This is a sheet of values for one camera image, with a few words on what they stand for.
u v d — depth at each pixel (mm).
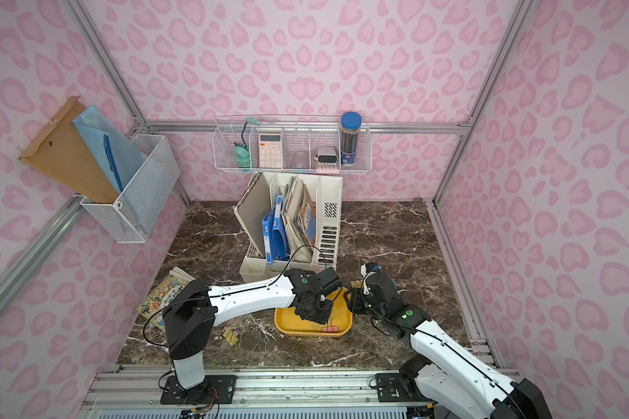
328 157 886
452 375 473
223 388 736
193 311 515
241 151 903
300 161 977
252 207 859
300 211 868
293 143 1005
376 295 618
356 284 917
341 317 859
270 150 951
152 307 899
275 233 840
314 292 609
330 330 819
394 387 725
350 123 836
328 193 970
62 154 687
